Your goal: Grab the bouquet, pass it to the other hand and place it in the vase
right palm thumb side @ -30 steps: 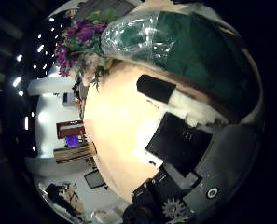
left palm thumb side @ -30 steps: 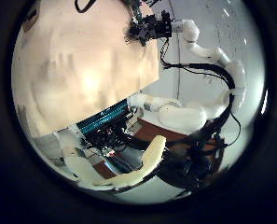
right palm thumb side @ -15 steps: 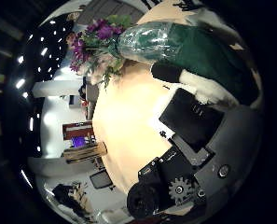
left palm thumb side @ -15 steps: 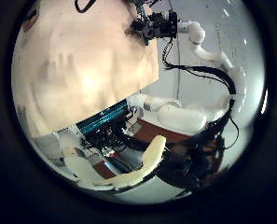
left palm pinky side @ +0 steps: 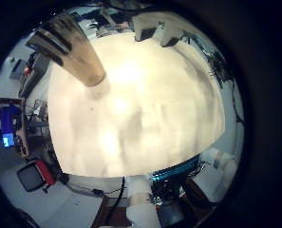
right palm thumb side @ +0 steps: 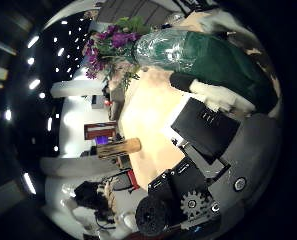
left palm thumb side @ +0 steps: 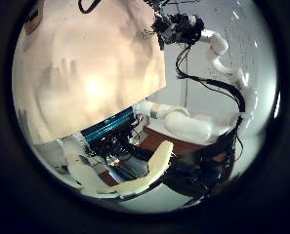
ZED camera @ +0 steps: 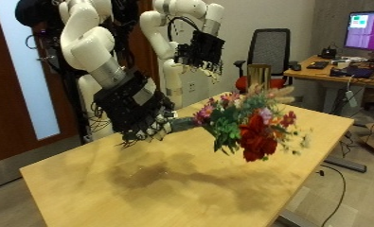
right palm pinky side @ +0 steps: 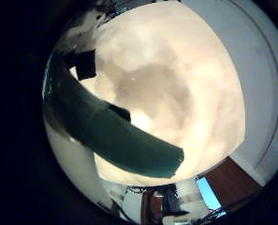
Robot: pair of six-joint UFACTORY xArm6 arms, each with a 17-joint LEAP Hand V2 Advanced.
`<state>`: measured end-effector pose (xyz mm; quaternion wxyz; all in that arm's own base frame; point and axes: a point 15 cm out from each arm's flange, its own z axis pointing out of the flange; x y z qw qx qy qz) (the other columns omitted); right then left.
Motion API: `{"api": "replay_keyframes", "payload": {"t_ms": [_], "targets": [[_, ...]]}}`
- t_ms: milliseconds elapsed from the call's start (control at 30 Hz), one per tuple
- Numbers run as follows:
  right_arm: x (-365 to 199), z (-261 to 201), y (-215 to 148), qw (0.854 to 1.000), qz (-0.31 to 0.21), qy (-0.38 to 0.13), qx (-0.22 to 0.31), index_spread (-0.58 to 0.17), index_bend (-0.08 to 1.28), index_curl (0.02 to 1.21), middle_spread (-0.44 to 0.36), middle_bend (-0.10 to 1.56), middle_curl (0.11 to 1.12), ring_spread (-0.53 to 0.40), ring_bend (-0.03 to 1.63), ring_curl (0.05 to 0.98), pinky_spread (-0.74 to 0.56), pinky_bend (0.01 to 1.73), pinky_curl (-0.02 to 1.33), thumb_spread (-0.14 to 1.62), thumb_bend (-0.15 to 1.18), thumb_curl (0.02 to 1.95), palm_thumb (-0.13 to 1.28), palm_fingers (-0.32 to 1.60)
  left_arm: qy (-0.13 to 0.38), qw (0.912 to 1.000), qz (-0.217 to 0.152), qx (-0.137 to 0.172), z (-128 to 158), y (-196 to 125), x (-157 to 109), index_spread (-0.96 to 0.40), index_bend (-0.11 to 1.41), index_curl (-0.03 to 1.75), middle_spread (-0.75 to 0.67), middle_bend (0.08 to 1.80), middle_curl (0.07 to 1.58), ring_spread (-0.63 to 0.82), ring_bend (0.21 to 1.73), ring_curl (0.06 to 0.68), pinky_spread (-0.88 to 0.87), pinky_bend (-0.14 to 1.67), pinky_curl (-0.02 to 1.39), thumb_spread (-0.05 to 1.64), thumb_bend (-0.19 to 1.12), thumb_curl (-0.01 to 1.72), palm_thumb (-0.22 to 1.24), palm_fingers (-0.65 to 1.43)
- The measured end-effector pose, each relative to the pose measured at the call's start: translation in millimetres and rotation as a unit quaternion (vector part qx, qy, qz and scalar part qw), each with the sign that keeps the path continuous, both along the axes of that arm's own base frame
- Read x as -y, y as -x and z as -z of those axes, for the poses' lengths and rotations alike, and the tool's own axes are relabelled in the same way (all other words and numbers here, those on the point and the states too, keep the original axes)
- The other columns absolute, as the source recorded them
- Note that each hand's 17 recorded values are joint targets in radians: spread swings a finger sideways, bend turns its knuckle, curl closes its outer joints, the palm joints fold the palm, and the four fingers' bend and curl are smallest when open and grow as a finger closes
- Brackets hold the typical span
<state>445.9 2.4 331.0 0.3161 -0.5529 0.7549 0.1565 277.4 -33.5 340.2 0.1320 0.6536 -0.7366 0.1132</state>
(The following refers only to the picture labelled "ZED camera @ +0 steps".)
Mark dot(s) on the white wall outlet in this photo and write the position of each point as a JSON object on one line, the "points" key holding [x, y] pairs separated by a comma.
{"points": [[190, 86]]}

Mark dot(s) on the black keyboard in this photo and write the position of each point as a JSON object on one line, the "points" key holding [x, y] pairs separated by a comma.
{"points": [[317, 65]]}

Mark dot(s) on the gold cylindrical vase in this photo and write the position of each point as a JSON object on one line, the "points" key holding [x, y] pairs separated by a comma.
{"points": [[258, 74]]}

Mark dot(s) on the computer monitor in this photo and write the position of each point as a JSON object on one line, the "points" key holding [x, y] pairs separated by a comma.
{"points": [[369, 31]]}

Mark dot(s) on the black computer mouse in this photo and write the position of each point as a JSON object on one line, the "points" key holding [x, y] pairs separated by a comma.
{"points": [[296, 66]]}

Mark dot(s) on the artificial flower bouquet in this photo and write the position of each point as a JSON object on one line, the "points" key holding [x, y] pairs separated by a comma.
{"points": [[257, 138]]}

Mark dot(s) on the grey table foot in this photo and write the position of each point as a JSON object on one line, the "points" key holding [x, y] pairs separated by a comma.
{"points": [[345, 164]]}

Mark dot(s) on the wooden office desk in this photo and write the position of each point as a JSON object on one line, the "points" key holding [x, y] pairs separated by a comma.
{"points": [[312, 74]]}

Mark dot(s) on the black mesh office chair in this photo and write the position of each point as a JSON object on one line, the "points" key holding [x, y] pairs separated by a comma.
{"points": [[270, 47]]}

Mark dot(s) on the brown door with glass panel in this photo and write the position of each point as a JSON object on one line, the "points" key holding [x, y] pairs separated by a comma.
{"points": [[4, 101]]}

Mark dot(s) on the black desk phone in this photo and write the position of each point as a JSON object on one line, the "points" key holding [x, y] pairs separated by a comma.
{"points": [[328, 53]]}

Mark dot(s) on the white hanging power adapter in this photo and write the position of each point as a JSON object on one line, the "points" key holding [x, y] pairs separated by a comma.
{"points": [[350, 98]]}

